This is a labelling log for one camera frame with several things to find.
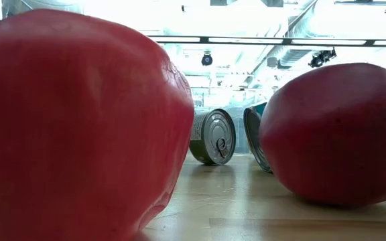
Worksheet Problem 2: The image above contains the green-label tin can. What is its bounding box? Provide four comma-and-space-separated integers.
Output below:
188, 108, 237, 166

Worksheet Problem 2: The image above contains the teal-label tin can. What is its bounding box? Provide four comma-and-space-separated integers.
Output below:
243, 102, 274, 174

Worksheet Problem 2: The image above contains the red apple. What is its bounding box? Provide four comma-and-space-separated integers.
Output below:
0, 9, 196, 241

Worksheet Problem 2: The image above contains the black ceiling fixture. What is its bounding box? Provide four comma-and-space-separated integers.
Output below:
308, 48, 337, 69

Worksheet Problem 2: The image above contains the dark red pomegranate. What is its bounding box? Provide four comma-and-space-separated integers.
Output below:
259, 62, 386, 207

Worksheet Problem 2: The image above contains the black overhead camera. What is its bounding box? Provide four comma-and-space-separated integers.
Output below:
200, 52, 214, 67

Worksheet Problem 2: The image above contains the black overhead frame rail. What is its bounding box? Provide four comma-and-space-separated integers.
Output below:
147, 35, 386, 48

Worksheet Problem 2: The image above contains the silver ceiling duct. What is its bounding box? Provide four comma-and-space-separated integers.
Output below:
275, 49, 311, 70

